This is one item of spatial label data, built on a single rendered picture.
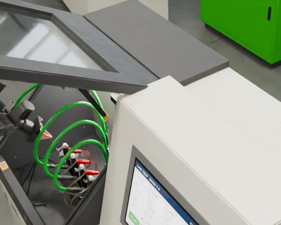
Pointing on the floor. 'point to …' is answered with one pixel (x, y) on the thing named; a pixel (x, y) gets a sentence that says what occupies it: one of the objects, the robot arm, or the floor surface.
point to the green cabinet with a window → (252, 27)
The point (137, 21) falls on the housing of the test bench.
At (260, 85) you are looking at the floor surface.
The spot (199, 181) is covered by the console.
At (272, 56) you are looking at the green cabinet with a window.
